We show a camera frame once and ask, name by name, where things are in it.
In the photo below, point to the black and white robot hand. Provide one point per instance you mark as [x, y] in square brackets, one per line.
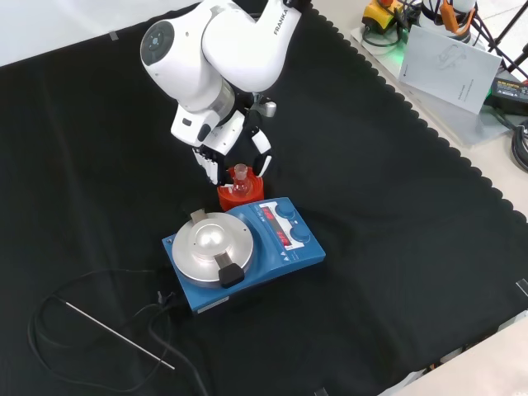
[224, 138]

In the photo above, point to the clear glass round-bottom flask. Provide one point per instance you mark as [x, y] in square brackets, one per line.
[240, 187]

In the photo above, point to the red ribbed flask stand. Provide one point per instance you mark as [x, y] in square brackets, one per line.
[224, 202]

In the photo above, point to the blue heater with steel plate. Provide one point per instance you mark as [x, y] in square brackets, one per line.
[264, 280]

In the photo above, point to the clear tape strip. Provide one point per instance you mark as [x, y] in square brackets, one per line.
[522, 287]
[320, 392]
[112, 36]

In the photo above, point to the black cloth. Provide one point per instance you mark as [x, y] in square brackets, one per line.
[371, 206]

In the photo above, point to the yellow stop button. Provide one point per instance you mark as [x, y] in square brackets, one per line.
[377, 16]

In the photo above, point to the thin steel probe rod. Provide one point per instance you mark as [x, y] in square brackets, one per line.
[119, 336]

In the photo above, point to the pale board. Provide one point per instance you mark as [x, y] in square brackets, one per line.
[453, 123]

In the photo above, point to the white booklet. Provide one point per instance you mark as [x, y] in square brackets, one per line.
[449, 70]

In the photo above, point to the black power adapter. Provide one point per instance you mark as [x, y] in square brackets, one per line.
[509, 97]

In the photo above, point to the black tripod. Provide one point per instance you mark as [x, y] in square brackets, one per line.
[506, 25]

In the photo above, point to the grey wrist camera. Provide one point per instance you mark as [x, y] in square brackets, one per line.
[269, 109]

